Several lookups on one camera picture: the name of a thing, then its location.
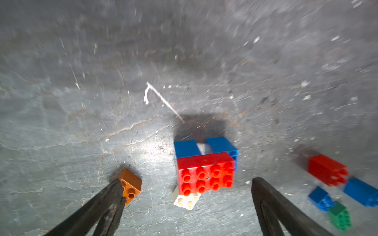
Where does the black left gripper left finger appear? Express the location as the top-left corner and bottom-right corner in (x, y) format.
(46, 179), (127, 236)

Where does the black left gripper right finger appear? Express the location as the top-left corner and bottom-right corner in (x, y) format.
(251, 177), (332, 236)

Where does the blue lego brick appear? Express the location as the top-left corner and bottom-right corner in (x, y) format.
(205, 137), (239, 172)
(309, 186), (336, 212)
(344, 178), (378, 207)
(174, 140), (202, 159)

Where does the red long lego brick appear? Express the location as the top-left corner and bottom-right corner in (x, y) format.
(177, 152), (235, 196)

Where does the orange lego brick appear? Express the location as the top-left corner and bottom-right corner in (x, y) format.
(118, 169), (142, 206)

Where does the green lego brick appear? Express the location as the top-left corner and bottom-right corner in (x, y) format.
(328, 201), (352, 232)

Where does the white lego brick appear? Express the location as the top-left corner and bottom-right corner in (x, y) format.
(173, 186), (201, 210)

